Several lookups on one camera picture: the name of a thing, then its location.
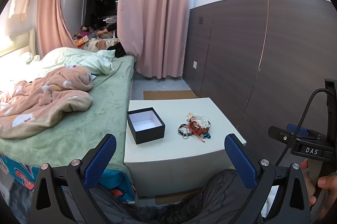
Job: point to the pink curtain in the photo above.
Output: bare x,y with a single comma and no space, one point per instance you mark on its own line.
52,29
155,32

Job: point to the pile of beaded jewelry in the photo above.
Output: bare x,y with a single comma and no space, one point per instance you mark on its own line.
196,125

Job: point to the white bedside table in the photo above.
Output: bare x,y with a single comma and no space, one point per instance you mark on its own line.
174,164

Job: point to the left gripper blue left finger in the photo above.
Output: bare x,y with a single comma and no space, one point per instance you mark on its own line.
96,160

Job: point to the green bed sheet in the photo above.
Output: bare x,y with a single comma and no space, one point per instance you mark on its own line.
78,132

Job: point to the pink curtain left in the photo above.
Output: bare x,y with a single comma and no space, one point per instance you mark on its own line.
52,29

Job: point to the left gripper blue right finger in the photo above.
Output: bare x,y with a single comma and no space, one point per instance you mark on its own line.
239,157

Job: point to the right hand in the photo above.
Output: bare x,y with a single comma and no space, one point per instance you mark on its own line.
327,184

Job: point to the dark patterned trouser leg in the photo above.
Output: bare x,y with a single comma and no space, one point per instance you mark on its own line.
218,202

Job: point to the pink floral blanket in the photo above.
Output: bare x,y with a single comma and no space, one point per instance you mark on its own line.
29,108

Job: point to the black square jewelry box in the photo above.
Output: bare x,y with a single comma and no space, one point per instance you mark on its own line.
145,125

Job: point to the pink curtain right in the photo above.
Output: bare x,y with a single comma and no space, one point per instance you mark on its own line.
155,32

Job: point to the orange box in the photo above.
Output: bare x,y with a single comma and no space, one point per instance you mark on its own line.
81,41

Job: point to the brown cardboard floor sheet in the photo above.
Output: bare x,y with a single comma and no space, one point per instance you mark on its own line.
169,95

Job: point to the light green pillow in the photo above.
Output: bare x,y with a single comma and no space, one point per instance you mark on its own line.
98,63

